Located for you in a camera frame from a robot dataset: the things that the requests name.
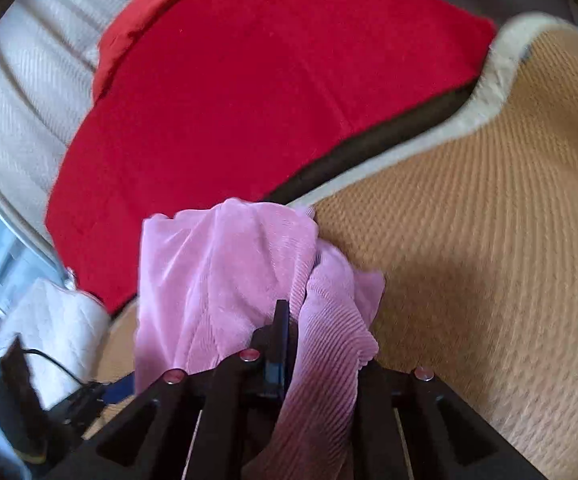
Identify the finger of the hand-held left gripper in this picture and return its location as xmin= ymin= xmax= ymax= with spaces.
xmin=49 ymin=371 xmax=138 ymax=433

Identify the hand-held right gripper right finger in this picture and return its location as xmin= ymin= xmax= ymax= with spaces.
xmin=354 ymin=364 xmax=547 ymax=480

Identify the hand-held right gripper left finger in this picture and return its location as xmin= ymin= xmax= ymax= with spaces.
xmin=51 ymin=300 xmax=292 ymax=480

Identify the pink corduroy zip jacket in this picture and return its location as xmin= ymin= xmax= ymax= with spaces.
xmin=134 ymin=197 xmax=387 ymax=480

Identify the white quilted pad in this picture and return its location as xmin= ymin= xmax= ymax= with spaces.
xmin=0 ymin=277 xmax=113 ymax=411

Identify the woven bamboo mat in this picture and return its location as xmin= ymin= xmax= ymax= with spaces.
xmin=91 ymin=14 xmax=578 ymax=480

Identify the dark brown sofa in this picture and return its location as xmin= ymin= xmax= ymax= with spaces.
xmin=268 ymin=79 xmax=490 ymax=207

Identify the red blanket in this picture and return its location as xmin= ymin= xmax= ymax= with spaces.
xmin=44 ymin=0 xmax=500 ymax=317

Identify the beige dotted curtain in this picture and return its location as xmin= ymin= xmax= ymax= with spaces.
xmin=0 ymin=0 xmax=222 ymax=173

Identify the red pillow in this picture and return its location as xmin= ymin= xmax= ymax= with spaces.
xmin=91 ymin=0 xmax=196 ymax=102

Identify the black cable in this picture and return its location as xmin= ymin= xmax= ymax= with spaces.
xmin=20 ymin=348 xmax=97 ymax=388

